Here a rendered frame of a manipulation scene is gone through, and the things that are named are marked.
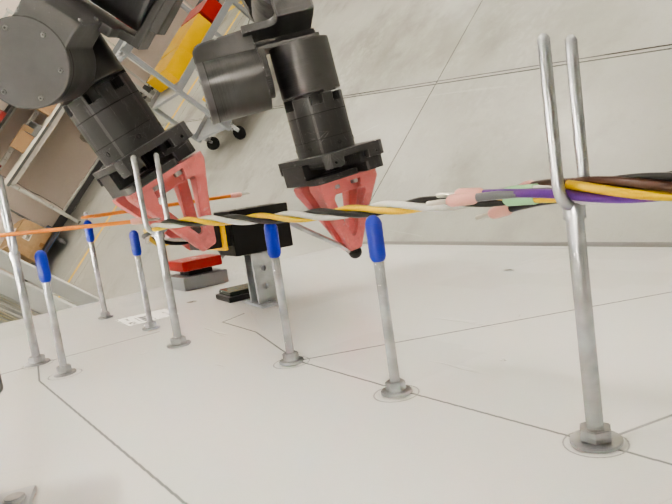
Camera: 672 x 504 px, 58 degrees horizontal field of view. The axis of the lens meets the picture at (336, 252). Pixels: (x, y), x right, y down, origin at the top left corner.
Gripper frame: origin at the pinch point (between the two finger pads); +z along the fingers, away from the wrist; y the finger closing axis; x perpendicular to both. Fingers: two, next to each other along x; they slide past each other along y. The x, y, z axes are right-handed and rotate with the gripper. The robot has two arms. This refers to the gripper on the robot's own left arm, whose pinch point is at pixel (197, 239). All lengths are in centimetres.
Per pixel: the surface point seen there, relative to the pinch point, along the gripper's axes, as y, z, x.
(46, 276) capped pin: 7.2, -5.3, -11.7
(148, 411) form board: 19.8, 2.0, -12.4
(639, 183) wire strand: 40.7, -1.4, 1.7
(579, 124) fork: 38.3, -3.0, 3.3
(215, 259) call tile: -18.1, 6.7, 5.0
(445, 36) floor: -177, 25, 202
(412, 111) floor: -174, 44, 161
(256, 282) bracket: 0.9, 6.2, 2.0
